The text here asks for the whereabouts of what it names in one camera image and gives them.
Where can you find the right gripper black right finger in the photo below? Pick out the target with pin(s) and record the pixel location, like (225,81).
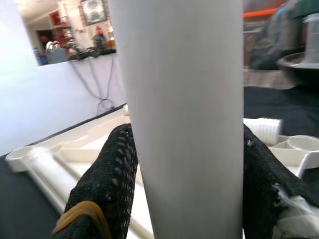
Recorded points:
(261,189)

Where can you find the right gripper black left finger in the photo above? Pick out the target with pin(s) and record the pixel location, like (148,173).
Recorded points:
(107,179)

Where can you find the white plastic table leg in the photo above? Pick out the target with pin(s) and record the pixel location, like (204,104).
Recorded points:
(268,130)
(47,171)
(184,99)

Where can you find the white plastic children table top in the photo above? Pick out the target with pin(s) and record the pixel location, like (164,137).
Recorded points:
(74,154)

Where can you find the tan rubber band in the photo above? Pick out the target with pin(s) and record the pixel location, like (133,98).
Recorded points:
(82,206)

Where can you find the black tablecloth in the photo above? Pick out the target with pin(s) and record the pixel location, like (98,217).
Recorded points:
(20,204)

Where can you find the checked cloth covered bench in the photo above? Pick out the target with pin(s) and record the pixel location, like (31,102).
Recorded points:
(264,79)

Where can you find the grey plastic bin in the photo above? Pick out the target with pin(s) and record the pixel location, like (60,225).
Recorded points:
(56,55)

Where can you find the person in red cap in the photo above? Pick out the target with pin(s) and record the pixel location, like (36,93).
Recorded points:
(99,37)

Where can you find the clear plastic storage box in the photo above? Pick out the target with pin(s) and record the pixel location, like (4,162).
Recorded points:
(311,37)

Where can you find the framed wall picture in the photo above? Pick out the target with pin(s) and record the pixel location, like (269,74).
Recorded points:
(94,11)

